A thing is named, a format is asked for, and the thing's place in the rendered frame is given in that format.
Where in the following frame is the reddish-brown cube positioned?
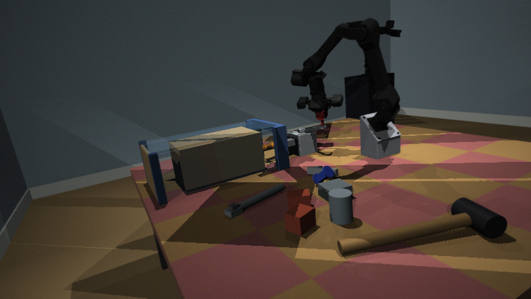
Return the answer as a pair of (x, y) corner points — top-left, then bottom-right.
(287, 189), (311, 210)
(285, 203), (316, 236)

